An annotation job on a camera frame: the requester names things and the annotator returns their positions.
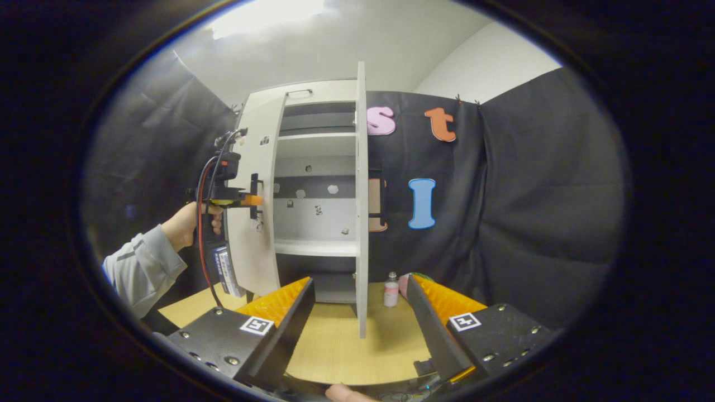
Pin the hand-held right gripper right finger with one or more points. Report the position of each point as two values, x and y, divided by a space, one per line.
433 340

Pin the watermelon slice toy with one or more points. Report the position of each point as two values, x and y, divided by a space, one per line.
403 285

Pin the cabinet door with headphones sticker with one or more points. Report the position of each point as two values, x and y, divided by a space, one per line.
362 223

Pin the blue and white box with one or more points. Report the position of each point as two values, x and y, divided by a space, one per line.
226 273

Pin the white double-door shoe cabinet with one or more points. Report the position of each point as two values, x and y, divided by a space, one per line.
318 167

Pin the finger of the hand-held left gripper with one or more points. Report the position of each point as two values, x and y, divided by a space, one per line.
248 200

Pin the black backdrop cloth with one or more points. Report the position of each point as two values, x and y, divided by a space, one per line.
530 195
145 145

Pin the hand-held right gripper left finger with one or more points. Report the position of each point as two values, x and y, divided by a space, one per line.
285 340

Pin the small pink white bottle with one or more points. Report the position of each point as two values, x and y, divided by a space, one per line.
391 293

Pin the white cabinet drawer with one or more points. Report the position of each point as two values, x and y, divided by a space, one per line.
329 90

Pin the cabinet door with camera sticker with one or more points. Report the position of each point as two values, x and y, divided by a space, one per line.
251 262

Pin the white cabinet shelf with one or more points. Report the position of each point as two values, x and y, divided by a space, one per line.
318 146
315 247

